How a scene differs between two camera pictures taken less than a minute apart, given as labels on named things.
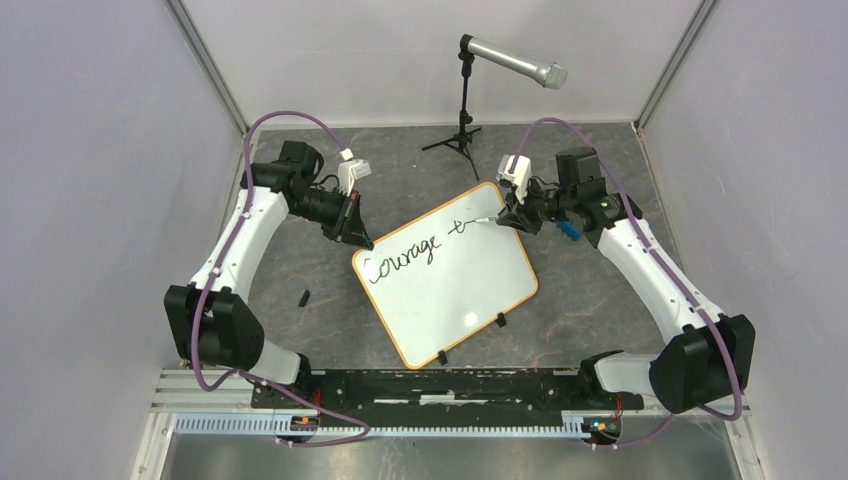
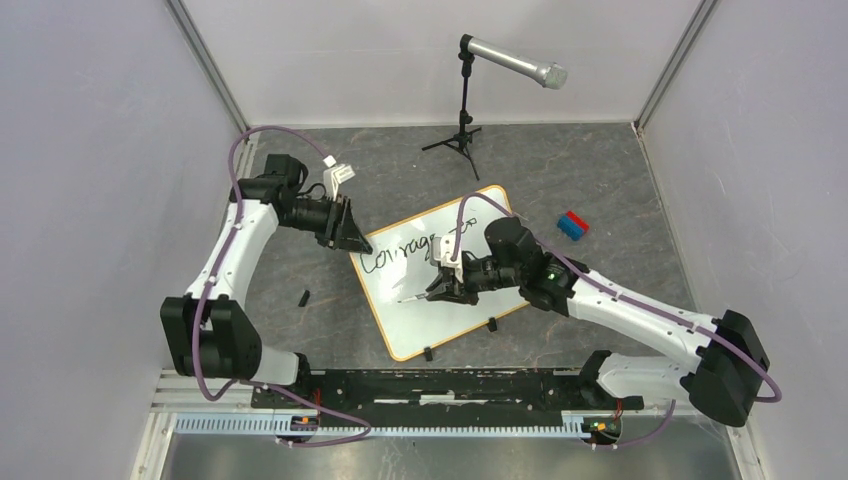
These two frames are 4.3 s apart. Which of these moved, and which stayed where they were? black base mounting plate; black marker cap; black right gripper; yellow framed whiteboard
Moved: black right gripper
Stayed: yellow framed whiteboard; black base mounting plate; black marker cap
